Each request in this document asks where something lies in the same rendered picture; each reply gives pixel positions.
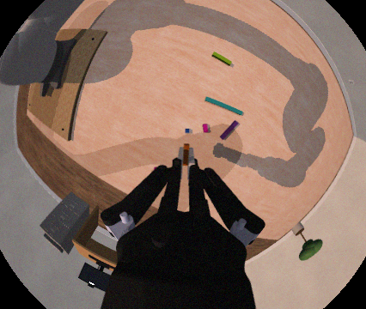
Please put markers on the lime green rod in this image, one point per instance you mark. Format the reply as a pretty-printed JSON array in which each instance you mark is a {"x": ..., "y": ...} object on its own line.
[{"x": 221, "y": 58}]

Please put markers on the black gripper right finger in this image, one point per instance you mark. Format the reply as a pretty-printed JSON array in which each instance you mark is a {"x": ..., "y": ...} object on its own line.
[{"x": 240, "y": 221}]

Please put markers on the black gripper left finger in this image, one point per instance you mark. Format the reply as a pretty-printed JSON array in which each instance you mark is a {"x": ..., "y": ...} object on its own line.
[{"x": 122, "y": 217}]

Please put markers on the purple rod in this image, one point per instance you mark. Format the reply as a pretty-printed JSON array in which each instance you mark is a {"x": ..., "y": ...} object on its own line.
[{"x": 230, "y": 128}]

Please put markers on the orange rod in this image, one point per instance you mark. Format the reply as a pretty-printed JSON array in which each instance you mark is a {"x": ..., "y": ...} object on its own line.
[{"x": 185, "y": 155}]

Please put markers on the turquoise rod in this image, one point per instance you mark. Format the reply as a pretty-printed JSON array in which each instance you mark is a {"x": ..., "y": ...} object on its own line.
[{"x": 219, "y": 103}]

